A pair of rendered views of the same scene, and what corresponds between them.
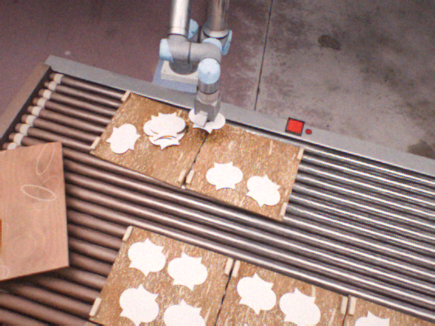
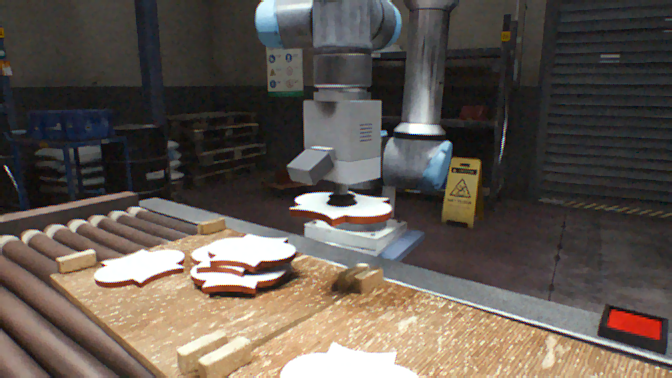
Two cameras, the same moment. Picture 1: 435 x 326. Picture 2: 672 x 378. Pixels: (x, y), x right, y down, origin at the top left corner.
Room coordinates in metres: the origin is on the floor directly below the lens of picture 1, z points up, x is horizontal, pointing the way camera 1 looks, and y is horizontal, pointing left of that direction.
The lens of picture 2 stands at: (0.42, -0.19, 1.24)
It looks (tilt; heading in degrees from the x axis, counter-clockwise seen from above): 14 degrees down; 23
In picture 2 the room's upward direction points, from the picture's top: straight up
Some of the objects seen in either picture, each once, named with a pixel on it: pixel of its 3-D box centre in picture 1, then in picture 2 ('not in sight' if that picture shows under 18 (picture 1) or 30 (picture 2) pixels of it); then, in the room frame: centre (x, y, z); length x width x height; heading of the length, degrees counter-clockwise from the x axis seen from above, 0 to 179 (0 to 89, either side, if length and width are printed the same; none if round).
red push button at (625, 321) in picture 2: (294, 126); (632, 328); (1.07, -0.35, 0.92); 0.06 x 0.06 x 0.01; 76
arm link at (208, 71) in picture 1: (208, 75); (343, 10); (0.97, 0.04, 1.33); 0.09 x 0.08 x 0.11; 179
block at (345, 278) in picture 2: not in sight; (353, 276); (1.02, 0.04, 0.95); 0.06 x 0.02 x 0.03; 162
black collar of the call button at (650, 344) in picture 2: (294, 126); (633, 327); (1.07, -0.35, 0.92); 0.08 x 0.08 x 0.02; 76
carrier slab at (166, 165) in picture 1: (153, 137); (209, 281); (0.95, 0.27, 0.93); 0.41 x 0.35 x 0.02; 72
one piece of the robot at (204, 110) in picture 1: (204, 107); (328, 135); (0.95, 0.05, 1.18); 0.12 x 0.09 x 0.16; 160
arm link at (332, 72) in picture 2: (207, 90); (340, 74); (0.97, 0.04, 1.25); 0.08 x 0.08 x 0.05
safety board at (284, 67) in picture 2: not in sight; (283, 63); (5.91, 2.98, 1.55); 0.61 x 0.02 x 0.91; 84
